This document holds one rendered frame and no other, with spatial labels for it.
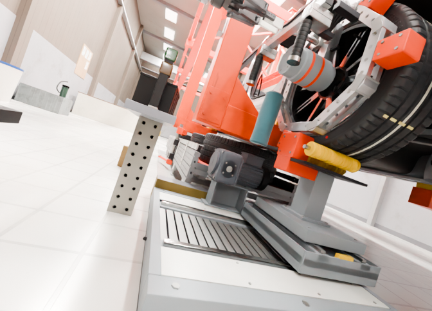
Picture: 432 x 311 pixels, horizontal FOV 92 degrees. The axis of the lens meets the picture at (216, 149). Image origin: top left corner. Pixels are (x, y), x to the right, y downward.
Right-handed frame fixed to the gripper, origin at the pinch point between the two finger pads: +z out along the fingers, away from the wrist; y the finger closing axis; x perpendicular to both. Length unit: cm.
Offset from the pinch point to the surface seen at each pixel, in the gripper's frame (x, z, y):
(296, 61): -8.1, 12.1, 1.7
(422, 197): -24, 218, -66
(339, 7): 13.0, 19.0, 4.2
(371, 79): -6.8, 35.0, 10.0
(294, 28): 12.0, 14.5, -13.0
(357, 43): 18.0, 42.9, -9.4
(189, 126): -22, 19, -253
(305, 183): -46, 47, -18
